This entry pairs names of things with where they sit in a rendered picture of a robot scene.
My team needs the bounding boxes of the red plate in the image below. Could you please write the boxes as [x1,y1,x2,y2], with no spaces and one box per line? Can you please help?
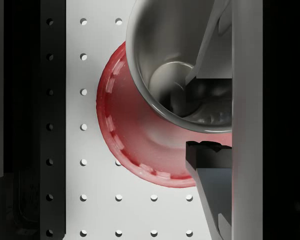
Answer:
[96,41,233,189]

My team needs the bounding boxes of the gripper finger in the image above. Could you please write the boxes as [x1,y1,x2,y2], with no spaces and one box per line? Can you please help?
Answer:
[185,140,233,240]
[184,0,233,104]

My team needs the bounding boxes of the grey mug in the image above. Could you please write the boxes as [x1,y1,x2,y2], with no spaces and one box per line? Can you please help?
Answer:
[125,0,233,135]

